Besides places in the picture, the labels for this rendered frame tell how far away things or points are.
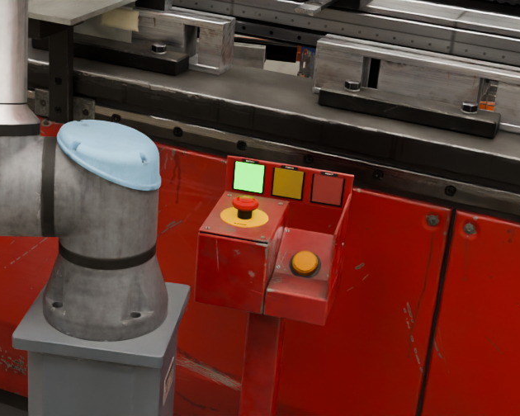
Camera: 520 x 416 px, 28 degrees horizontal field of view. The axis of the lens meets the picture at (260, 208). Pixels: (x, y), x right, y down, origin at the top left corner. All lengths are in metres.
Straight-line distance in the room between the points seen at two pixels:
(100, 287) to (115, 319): 0.04
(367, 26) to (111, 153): 0.99
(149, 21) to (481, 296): 0.77
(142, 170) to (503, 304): 0.78
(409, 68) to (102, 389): 0.81
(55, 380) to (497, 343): 0.81
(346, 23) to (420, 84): 0.33
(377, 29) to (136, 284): 0.98
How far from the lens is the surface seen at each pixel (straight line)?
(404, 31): 2.03
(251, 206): 1.52
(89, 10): 1.77
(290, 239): 1.58
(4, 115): 1.17
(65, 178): 1.16
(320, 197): 1.60
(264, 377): 1.65
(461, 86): 1.76
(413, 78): 1.77
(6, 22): 1.18
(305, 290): 1.52
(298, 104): 1.76
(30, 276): 2.10
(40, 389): 1.28
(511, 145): 1.70
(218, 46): 1.87
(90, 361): 1.24
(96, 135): 1.19
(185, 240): 1.88
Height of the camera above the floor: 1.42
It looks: 24 degrees down
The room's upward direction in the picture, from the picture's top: 5 degrees clockwise
